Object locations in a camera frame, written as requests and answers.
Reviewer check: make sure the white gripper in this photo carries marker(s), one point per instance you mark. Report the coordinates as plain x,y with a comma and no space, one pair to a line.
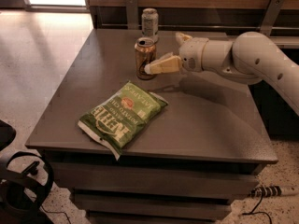
191,54

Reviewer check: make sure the orange soda can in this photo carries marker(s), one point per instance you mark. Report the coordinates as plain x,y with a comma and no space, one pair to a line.
145,52

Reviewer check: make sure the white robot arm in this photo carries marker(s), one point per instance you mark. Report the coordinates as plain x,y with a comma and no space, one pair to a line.
249,59

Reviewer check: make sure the white green soda can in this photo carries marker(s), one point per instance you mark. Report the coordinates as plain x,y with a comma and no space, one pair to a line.
149,21

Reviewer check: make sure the green potato chip bag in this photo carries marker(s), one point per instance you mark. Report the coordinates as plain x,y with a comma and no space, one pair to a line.
119,119

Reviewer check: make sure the white power strip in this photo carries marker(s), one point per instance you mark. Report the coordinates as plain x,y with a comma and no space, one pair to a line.
274,191

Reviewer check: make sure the wooden wall bench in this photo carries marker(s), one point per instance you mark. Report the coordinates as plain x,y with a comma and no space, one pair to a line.
277,19

